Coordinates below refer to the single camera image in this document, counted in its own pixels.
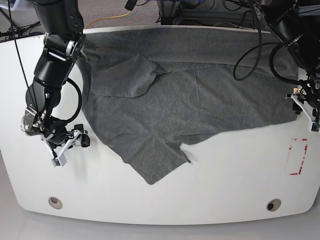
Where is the grey T-shirt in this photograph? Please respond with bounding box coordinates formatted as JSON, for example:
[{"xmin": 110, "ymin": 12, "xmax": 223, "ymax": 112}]
[{"xmin": 82, "ymin": 28, "xmax": 297, "ymax": 185}]

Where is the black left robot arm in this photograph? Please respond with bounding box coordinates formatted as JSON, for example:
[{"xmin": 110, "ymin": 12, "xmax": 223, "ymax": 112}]
[{"xmin": 252, "ymin": 0, "xmax": 320, "ymax": 114}]

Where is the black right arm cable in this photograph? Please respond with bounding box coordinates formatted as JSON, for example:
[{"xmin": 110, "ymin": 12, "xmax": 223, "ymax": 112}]
[{"xmin": 7, "ymin": 0, "xmax": 83, "ymax": 131}]

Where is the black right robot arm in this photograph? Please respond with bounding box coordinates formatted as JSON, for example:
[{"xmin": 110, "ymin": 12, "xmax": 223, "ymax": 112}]
[{"xmin": 22, "ymin": 0, "xmax": 86, "ymax": 149}]

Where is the right table cable grommet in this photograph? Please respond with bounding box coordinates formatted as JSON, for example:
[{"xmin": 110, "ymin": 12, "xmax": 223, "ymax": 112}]
[{"xmin": 266, "ymin": 198, "xmax": 282, "ymax": 212}]

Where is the red tape rectangle marking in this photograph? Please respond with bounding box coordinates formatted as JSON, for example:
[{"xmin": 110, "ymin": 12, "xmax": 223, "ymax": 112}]
[{"xmin": 286, "ymin": 138, "xmax": 309, "ymax": 176}]

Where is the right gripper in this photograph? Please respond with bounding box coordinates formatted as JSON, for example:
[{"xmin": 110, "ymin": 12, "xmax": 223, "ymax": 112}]
[{"xmin": 20, "ymin": 106, "xmax": 91, "ymax": 150}]

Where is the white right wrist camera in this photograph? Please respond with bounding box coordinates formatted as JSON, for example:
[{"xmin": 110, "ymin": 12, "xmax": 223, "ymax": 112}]
[{"xmin": 42, "ymin": 130, "xmax": 88, "ymax": 167}]

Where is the left table cable grommet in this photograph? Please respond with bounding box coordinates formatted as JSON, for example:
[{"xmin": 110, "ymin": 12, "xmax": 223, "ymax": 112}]
[{"xmin": 48, "ymin": 196, "xmax": 63, "ymax": 210}]

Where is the table cable grommet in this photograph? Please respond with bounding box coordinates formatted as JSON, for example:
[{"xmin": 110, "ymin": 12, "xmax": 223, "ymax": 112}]
[
  {"xmin": 48, "ymin": 196, "xmax": 63, "ymax": 210},
  {"xmin": 266, "ymin": 198, "xmax": 282, "ymax": 212}
]

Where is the black tripod stand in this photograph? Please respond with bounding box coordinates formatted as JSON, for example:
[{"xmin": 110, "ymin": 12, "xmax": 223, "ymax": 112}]
[{"xmin": 0, "ymin": 9, "xmax": 41, "ymax": 43}]

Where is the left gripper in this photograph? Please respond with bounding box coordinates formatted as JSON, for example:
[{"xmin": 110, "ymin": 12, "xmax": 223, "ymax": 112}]
[{"xmin": 292, "ymin": 72, "xmax": 320, "ymax": 115}]

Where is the yellow cable on floor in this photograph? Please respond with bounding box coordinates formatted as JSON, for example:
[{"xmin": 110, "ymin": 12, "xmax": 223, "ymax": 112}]
[{"xmin": 86, "ymin": 9, "xmax": 131, "ymax": 30}]

